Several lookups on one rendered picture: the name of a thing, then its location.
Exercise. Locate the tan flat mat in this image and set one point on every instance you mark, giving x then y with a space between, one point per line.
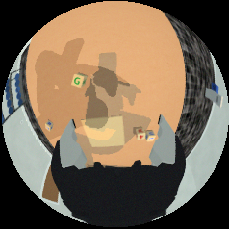
104 131

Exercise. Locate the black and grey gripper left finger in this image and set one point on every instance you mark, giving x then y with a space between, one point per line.
67 157

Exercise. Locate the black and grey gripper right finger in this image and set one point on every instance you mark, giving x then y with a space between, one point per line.
167 153

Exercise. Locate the beige block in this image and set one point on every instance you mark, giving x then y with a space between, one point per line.
79 80
140 134
150 136
49 125

